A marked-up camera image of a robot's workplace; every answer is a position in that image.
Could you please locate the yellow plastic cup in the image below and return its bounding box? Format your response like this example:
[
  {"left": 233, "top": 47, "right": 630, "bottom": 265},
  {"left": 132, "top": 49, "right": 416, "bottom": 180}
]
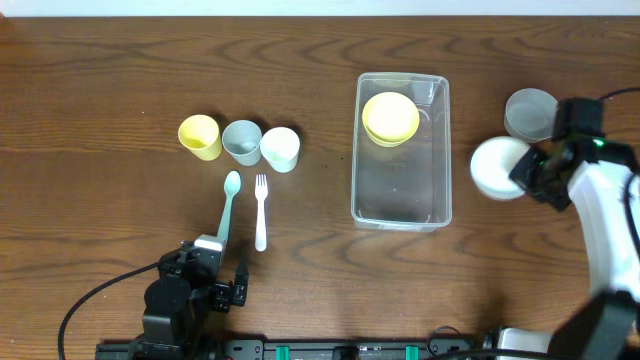
[{"left": 178, "top": 115, "right": 222, "bottom": 161}]

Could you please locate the white plastic fork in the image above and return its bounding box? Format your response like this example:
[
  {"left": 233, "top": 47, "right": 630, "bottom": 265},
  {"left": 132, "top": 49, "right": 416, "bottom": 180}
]
[{"left": 255, "top": 174, "right": 268, "bottom": 252}]

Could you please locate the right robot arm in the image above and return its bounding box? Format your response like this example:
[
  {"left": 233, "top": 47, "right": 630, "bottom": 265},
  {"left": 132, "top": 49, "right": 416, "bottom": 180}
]
[{"left": 490, "top": 98, "right": 639, "bottom": 359}]

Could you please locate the white plastic cup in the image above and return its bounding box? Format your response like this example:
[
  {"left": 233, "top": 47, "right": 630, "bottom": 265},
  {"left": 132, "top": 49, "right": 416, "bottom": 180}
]
[{"left": 260, "top": 127, "right": 301, "bottom": 173}]

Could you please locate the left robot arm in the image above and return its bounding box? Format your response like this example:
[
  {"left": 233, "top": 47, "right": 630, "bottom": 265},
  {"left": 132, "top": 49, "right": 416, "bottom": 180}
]
[{"left": 127, "top": 242, "right": 249, "bottom": 359}]

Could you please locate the clear plastic container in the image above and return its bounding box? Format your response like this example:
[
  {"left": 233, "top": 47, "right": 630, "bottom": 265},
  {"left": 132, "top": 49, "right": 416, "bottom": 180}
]
[{"left": 351, "top": 72, "right": 453, "bottom": 232}]

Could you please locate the yellow plastic bowl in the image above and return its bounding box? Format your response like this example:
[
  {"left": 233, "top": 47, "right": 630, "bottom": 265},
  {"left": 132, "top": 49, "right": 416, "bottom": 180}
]
[{"left": 361, "top": 92, "right": 420, "bottom": 147}]

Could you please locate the grey plastic cup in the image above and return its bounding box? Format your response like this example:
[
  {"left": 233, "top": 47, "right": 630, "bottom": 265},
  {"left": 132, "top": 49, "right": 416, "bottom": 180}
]
[{"left": 222, "top": 120, "right": 262, "bottom": 166}]

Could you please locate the grey plastic bowl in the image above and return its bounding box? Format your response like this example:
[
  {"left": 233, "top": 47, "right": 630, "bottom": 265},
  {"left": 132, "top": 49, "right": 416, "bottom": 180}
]
[{"left": 504, "top": 88, "right": 558, "bottom": 143}]

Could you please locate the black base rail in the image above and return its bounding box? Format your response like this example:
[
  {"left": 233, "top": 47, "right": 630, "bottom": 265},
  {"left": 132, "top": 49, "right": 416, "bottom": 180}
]
[{"left": 94, "top": 338, "right": 501, "bottom": 360}]

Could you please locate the mint green plastic spoon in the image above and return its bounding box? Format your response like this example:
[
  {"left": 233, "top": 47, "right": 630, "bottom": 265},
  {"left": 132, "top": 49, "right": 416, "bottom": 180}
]
[{"left": 217, "top": 170, "right": 242, "bottom": 243}]

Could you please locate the white plastic bowl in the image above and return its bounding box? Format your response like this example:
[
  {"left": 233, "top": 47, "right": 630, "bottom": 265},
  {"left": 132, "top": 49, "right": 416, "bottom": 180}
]
[{"left": 470, "top": 136, "right": 530, "bottom": 201}]

